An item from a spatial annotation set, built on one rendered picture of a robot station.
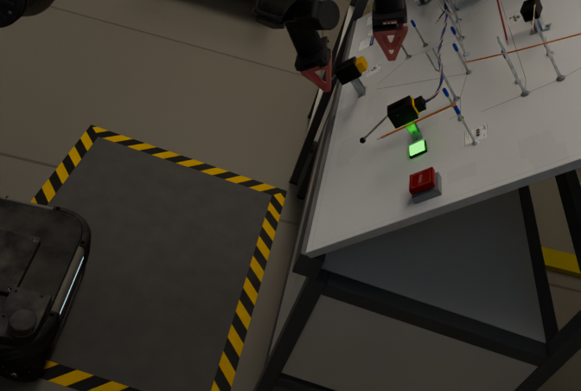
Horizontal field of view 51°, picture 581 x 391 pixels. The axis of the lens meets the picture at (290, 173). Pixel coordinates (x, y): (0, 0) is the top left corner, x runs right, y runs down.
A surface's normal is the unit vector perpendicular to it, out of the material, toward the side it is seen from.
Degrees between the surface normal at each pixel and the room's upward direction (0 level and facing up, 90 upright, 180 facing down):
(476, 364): 90
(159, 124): 0
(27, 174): 0
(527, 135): 50
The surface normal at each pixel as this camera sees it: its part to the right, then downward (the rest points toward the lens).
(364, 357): -0.18, 0.61
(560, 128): -0.55, -0.71
